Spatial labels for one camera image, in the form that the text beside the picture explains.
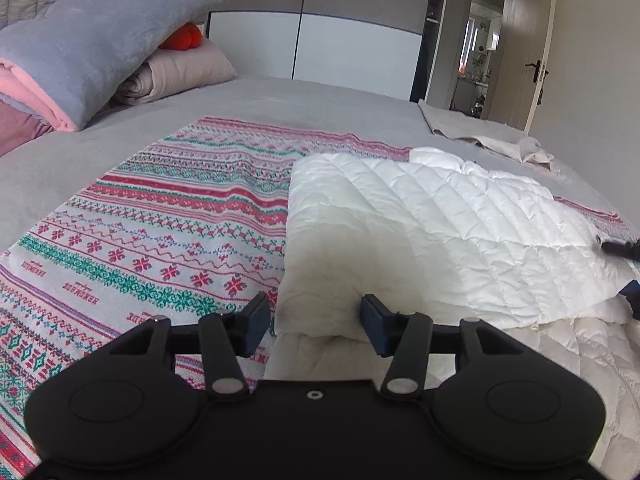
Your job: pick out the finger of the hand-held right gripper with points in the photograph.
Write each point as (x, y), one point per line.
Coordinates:
(622, 250)
(634, 300)

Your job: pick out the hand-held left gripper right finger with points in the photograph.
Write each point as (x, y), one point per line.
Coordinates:
(375, 325)

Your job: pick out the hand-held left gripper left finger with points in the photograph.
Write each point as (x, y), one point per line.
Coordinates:
(257, 321)

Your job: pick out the white quilted duvet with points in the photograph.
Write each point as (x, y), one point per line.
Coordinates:
(450, 220)

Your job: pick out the patterned knit-print blanket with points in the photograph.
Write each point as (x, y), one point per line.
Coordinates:
(150, 220)

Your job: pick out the beige cloth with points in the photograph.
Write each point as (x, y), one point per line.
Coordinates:
(475, 132)

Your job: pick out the grey bed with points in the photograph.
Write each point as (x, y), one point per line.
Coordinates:
(300, 105)

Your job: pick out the white room door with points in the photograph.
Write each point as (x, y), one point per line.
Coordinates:
(540, 25)

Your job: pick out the beige folded quilt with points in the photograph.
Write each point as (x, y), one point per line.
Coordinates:
(180, 72)

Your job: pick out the white and grey wardrobe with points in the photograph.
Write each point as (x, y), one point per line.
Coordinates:
(350, 35)

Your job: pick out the orange plush toy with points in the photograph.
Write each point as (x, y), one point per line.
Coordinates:
(181, 39)

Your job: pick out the mauve pillow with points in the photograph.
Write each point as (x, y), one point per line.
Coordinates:
(20, 132)

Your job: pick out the grey-blue fleece blanket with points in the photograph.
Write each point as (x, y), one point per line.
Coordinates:
(100, 40)

